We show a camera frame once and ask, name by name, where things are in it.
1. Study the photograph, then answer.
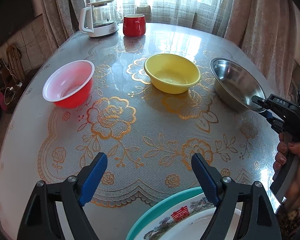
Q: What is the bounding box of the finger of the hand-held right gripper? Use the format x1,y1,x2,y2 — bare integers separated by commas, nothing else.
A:
251,95,268,111
259,109,285,133

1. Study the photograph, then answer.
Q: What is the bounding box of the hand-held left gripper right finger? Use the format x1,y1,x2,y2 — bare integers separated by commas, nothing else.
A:
191,153,282,240

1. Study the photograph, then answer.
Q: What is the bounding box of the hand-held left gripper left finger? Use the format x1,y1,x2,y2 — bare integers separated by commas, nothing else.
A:
17,152,108,240

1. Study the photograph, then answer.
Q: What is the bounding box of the stainless steel bowl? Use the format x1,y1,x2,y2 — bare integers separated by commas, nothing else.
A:
209,57,267,113

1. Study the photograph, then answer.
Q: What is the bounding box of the large floral deep plate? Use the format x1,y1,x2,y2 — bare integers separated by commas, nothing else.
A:
134,192,243,240

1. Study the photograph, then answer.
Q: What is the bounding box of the teal plate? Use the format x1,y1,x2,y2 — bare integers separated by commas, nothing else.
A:
125,186,208,240

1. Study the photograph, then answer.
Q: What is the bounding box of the yellow bowl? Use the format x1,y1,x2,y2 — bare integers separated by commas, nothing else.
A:
144,53,201,95

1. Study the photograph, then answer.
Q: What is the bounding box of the red plastic bowl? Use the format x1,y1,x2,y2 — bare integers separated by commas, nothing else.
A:
42,60,95,109

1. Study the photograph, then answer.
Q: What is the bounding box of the person's right forearm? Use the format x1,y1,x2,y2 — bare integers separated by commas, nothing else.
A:
275,192,300,240

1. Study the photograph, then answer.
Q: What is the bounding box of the grey patterned curtain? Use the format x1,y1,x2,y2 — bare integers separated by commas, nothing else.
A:
222,0,298,80
39,0,98,53

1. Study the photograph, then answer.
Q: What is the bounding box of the white sheer curtain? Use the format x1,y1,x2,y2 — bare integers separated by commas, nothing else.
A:
90,0,238,37

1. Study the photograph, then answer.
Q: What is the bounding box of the red mug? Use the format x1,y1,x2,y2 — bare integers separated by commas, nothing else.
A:
122,14,146,37

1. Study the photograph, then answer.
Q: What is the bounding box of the white glass electric kettle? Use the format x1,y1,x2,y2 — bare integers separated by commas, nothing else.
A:
79,0,120,38

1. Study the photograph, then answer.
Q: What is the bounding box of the black wall television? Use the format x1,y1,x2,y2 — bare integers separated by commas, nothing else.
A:
0,0,35,48

